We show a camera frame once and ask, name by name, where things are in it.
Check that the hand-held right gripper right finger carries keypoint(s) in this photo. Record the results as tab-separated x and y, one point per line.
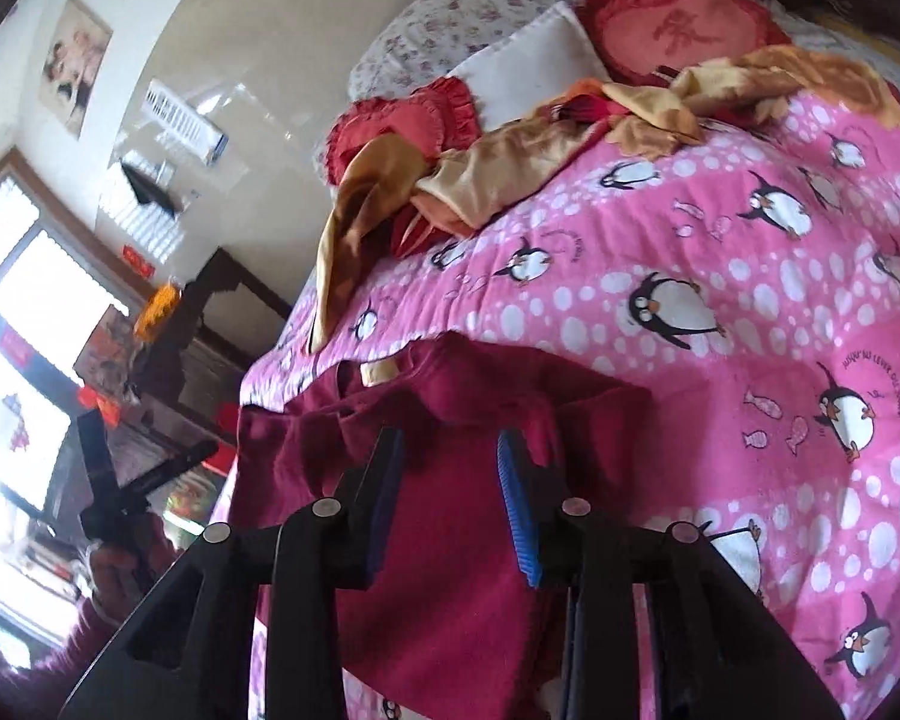
517	517

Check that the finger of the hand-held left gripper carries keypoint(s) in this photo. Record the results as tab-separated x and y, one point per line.
172	469
96	465

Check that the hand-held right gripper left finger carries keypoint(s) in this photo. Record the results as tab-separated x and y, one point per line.
386	495

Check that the dark red sweater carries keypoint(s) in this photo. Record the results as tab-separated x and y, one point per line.
450	577

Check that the person's left forearm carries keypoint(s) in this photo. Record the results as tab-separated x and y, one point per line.
60	667

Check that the person's left hand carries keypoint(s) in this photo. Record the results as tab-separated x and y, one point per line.
112	577

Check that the red gift box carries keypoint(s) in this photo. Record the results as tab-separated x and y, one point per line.
227	418
223	461

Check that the colourful gift box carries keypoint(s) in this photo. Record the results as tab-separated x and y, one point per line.
105	349

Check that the orange plastic basket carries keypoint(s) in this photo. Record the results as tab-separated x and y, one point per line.
156	311

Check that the wooden framed window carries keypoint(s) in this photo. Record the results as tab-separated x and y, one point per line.
22	300

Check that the dark wooden table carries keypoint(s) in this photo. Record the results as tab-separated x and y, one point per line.
217	292

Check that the red paper sign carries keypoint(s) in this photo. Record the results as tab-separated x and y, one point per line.
139	261

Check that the dark hanging towel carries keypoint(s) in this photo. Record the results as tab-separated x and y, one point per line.
148	191

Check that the pink penguin print blanket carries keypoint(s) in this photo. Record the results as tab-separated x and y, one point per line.
720	300

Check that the yellow and red cloth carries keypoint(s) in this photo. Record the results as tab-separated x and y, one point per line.
480	172

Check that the red ruffled heart pillow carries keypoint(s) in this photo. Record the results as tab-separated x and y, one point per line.
401	127

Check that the white pillow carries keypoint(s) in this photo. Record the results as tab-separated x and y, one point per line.
525	64

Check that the floral pillow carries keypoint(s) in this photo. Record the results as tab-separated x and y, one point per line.
480	7

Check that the pink-red heart pillow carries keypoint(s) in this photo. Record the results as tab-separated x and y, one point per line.
682	30

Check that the floral bed sheet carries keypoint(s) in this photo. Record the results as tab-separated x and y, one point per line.
832	37

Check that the wall poster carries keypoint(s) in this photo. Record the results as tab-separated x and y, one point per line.
75	67

